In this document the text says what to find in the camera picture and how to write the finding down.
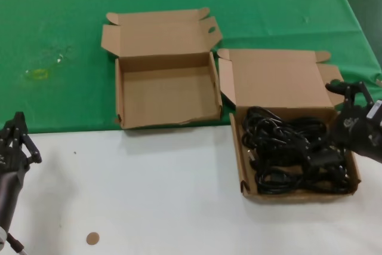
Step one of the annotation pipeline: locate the cardboard box with round hole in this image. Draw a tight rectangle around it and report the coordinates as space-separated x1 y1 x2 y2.
217 48 362 205

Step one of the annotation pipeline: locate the cardboard box with oval hole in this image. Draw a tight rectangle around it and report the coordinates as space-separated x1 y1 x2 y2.
100 7 224 131

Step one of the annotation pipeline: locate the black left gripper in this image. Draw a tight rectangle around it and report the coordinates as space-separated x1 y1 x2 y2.
0 112 43 232

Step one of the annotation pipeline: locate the round brown cardboard disc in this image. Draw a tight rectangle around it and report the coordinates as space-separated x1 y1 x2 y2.
86 232 100 246

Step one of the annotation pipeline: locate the black silver left arm cable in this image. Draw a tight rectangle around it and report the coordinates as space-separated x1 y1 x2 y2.
6 232 27 255

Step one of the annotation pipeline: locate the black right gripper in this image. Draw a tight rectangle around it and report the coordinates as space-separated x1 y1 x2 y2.
324 79 382 164

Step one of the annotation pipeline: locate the green tablecloth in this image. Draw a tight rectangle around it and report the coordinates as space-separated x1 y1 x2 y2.
0 0 382 135

